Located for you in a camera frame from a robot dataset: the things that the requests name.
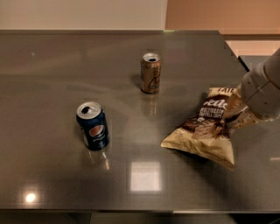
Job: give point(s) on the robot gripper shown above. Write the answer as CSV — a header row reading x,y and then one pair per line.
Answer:
x,y
257,94

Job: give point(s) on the brown multigrain chip bag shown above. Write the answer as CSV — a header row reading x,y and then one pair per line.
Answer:
x,y
208,133

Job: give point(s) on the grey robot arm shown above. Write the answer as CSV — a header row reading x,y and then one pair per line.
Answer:
x,y
260,88

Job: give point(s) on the orange soda can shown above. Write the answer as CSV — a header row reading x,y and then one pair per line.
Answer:
x,y
150,72

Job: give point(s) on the blue Pepsi can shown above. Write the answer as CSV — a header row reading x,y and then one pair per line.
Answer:
x,y
93,125

